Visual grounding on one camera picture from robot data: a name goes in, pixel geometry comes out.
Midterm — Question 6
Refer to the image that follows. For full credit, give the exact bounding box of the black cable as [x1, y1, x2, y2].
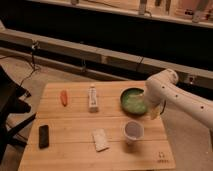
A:
[0, 41, 42, 88]

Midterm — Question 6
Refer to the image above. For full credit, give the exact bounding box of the black phone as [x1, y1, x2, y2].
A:
[39, 125, 49, 149]

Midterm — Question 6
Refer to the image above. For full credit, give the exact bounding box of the orange carrot toy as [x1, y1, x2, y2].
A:
[60, 90, 68, 107]

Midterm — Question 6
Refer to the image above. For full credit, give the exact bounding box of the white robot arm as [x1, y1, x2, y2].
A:
[143, 69, 213, 130]

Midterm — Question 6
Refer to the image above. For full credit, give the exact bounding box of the white sponge block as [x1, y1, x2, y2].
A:
[92, 129, 109, 152]

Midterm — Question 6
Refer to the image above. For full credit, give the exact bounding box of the green ceramic bowl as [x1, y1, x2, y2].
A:
[120, 88, 148, 115]

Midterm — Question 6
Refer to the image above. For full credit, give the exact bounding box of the black stand left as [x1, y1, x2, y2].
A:
[0, 65, 35, 163]

